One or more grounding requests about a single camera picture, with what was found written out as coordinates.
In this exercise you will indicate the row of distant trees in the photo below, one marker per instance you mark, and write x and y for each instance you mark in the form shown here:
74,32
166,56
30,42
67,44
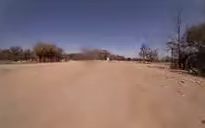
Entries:
48,53

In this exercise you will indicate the tall thin pole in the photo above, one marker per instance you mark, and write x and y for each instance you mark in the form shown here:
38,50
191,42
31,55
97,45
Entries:
179,36

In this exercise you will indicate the bare dark trees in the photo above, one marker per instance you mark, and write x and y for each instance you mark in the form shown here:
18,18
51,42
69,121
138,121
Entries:
200,50

